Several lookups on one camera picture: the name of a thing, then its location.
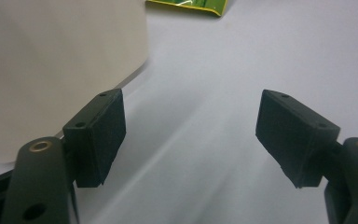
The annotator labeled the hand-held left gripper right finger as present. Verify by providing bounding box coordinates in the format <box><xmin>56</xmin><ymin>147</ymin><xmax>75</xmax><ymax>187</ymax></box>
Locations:
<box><xmin>255</xmin><ymin>89</ymin><xmax>341</xmax><ymax>189</ymax></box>

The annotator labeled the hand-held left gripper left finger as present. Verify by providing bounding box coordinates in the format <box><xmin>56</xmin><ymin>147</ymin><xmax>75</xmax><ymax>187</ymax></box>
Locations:
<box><xmin>62</xmin><ymin>88</ymin><xmax>127</xmax><ymax>189</ymax></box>

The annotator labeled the white plastic container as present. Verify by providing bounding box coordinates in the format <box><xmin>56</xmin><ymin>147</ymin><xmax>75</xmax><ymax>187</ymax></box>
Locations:
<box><xmin>0</xmin><ymin>0</ymin><xmax>151</xmax><ymax>164</ymax></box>

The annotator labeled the green yellow snack packet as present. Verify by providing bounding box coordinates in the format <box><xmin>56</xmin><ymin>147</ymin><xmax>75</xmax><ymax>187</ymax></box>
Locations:
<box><xmin>145</xmin><ymin>0</ymin><xmax>229</xmax><ymax>17</ymax></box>

